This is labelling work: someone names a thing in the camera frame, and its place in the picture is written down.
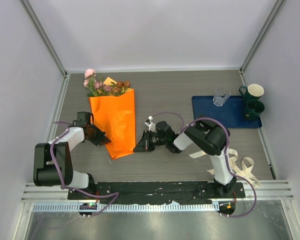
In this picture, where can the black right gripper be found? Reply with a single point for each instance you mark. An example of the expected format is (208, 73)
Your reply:
(144, 145)

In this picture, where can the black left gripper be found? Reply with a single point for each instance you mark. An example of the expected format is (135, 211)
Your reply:
(102, 139)

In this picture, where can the orange wrapping paper sheet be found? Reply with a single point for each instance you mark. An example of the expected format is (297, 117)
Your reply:
(116, 116)

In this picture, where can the pink fake flower stem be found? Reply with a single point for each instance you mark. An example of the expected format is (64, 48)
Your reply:
(101, 89)
(89, 80)

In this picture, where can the orange fake flower stem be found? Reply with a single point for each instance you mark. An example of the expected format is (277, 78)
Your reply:
(119, 88)

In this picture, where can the cream printed ribbon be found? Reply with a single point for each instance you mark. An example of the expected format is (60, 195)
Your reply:
(242, 167)

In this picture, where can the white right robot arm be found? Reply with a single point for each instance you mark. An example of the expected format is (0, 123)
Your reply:
(206, 133)

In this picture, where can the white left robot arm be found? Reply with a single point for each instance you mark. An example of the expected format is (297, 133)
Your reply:
(52, 160)

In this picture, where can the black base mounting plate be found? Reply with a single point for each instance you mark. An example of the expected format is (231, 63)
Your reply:
(159, 193)

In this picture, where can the blue plastic tray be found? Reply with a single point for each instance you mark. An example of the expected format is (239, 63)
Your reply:
(230, 114)

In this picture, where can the clear plastic cup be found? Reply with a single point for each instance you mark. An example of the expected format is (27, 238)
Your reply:
(221, 95)

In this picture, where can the dark green mug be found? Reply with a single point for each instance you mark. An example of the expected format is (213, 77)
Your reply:
(253, 109)

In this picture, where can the green mug white interior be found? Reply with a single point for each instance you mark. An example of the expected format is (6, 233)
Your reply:
(251, 92)

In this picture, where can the aluminium front rail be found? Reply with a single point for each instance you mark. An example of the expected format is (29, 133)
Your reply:
(49, 199)

